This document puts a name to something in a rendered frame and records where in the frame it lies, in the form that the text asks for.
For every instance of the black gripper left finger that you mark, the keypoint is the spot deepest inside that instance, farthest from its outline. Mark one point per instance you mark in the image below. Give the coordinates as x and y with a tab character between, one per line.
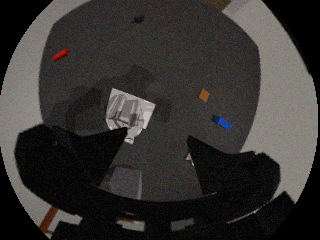
94	152

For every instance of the blue rectangular block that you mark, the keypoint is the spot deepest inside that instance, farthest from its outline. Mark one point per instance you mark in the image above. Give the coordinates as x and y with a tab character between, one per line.
221	121

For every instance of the dark red flat bar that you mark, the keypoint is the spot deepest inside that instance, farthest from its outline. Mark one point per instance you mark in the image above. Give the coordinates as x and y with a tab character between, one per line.
61	55

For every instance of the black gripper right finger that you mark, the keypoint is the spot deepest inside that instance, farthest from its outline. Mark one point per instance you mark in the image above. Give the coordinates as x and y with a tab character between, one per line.
213	166

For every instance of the orange flat plate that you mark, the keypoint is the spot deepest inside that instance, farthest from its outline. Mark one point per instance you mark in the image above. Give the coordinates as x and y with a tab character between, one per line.
203	95

